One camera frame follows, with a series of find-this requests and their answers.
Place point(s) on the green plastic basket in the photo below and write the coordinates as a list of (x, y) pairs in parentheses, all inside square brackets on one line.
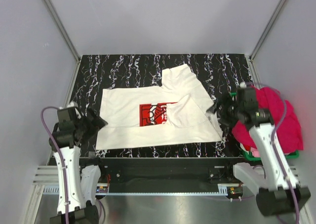
[(266, 139)]

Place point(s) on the magenta t-shirt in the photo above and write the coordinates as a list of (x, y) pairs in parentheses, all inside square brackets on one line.
[(289, 133)]

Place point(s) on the left small circuit board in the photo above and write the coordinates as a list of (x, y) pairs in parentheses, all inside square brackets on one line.
[(102, 189)]

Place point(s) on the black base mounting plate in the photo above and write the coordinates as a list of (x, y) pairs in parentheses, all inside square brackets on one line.
[(165, 167)]

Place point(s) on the corner aluminium post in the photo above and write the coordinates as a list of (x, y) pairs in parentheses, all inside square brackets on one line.
[(272, 20), (62, 30)]

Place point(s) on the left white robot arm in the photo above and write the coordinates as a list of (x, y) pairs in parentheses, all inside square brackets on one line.
[(77, 184)]

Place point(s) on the right small circuit board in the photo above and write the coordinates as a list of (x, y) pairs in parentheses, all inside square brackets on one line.
[(236, 190)]

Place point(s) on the small circuit board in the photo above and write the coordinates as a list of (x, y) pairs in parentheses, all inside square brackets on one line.
[(102, 189), (236, 190)]

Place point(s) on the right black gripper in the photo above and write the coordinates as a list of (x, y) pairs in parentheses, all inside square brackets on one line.
[(229, 121)]

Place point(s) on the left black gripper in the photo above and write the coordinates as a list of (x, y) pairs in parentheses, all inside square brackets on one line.
[(97, 122)]

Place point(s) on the left corner aluminium post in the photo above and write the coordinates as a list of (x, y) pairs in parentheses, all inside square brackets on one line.
[(62, 30)]

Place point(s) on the right corner aluminium post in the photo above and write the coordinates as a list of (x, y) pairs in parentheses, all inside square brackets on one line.
[(272, 20)]

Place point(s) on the aluminium rail frame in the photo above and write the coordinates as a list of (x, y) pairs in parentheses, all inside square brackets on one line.
[(125, 185)]

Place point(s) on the white Coca-Cola t-shirt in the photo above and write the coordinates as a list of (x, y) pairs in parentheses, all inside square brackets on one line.
[(174, 113)]

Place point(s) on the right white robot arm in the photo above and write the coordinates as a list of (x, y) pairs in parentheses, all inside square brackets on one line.
[(279, 192)]

